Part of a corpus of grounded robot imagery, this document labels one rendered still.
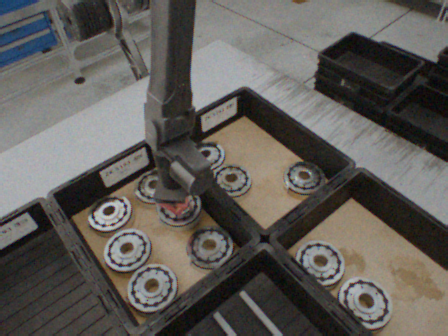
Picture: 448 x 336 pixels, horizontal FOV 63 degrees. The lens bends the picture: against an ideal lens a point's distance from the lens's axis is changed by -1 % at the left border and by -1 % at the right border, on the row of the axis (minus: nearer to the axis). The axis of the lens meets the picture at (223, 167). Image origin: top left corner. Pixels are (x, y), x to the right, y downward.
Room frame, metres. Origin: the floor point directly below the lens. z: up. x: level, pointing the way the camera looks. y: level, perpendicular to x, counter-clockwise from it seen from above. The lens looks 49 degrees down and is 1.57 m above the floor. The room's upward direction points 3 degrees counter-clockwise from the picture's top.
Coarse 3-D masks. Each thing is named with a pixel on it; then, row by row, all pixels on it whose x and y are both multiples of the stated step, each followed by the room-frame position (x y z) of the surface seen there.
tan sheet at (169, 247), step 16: (128, 192) 0.57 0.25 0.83; (144, 208) 0.52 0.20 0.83; (176, 208) 0.51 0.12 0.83; (80, 224) 0.48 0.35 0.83; (144, 224) 0.47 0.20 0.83; (160, 224) 0.47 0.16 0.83; (208, 224) 0.46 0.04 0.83; (96, 240) 0.43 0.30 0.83; (160, 240) 0.42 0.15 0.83; (176, 240) 0.42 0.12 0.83; (96, 256) 0.39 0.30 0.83; (160, 256) 0.38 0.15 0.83; (176, 256) 0.38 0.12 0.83; (176, 272) 0.34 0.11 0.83; (192, 272) 0.34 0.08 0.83; (144, 320) 0.25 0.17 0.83
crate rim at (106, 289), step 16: (144, 144) 0.64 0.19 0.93; (112, 160) 0.59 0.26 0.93; (80, 176) 0.55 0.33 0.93; (208, 192) 0.48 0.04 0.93; (224, 208) 0.44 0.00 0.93; (64, 224) 0.42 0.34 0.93; (240, 224) 0.40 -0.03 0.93; (80, 240) 0.38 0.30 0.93; (256, 240) 0.36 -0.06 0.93; (240, 256) 0.32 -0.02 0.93; (96, 272) 0.31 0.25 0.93; (192, 288) 0.27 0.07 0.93; (112, 304) 0.24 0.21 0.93; (176, 304) 0.24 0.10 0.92; (128, 320) 0.21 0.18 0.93
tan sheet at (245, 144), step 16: (224, 128) 0.79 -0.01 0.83; (240, 128) 0.78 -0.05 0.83; (256, 128) 0.78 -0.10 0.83; (224, 144) 0.72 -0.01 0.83; (240, 144) 0.72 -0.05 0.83; (256, 144) 0.71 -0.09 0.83; (272, 144) 0.71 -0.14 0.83; (240, 160) 0.66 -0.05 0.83; (256, 160) 0.65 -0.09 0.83; (272, 160) 0.65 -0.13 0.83; (288, 160) 0.65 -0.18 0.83; (256, 176) 0.60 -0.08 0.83; (272, 176) 0.60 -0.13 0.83; (256, 192) 0.55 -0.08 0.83; (272, 192) 0.54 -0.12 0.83; (256, 208) 0.50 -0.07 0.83; (272, 208) 0.50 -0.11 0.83; (288, 208) 0.49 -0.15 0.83
